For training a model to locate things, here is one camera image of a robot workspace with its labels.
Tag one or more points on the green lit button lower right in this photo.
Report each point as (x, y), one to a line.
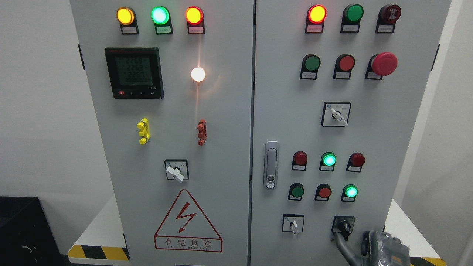
(349, 193)

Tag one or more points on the black digital power meter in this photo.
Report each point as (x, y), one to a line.
(135, 72)

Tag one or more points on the white glowing indicator light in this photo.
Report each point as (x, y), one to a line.
(198, 74)

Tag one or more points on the red push button lower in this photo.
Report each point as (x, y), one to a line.
(323, 192)

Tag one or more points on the yellow terminal connector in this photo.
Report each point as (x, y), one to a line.
(143, 127)

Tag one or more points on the dark red indicator light right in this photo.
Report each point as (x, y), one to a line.
(355, 162)

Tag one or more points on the red terminal connector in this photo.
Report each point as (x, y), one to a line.
(202, 132)

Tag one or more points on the white selector switch bottom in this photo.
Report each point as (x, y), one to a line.
(293, 223)

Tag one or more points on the dark red buzzer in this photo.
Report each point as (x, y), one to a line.
(387, 18)

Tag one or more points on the white selector switch upper right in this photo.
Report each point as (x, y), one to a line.
(335, 114)

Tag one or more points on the white lever selector switch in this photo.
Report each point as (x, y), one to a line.
(177, 169)

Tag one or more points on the red electric hazard sign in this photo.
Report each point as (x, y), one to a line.
(186, 227)

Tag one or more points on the green push button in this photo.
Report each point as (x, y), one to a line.
(351, 18)
(296, 191)

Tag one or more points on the green lit indicator middle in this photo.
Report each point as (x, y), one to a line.
(328, 162)

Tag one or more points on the yellow indicator light top left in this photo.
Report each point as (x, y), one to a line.
(127, 20)

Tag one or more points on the dark red indicator light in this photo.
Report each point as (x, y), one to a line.
(355, 162)
(299, 161)

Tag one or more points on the silver door latch handle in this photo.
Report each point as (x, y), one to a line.
(271, 164)

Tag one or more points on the green push button top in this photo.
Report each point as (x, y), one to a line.
(351, 18)

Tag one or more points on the grey electrical cabinet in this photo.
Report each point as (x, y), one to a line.
(252, 52)

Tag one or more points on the red emergency stop button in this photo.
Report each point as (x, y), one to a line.
(381, 65)

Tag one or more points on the black box bottom left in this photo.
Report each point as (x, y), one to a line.
(25, 236)

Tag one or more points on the red-orange indicator light left door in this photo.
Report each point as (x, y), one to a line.
(195, 21)

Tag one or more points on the red push button second row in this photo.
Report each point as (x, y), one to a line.
(343, 67)

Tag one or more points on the green push button second row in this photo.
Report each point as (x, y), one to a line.
(309, 67)

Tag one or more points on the red lit indicator right door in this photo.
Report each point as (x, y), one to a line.
(315, 19)

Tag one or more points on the black rotary knob switch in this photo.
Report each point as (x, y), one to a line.
(343, 225)

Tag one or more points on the dark red indicator light left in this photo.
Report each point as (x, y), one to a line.
(299, 161)

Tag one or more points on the green push button lower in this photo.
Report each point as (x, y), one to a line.
(296, 191)

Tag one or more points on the green indicator light top left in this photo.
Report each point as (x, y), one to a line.
(162, 20)

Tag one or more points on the white platform with hazard stripes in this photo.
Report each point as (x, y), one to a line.
(103, 242)

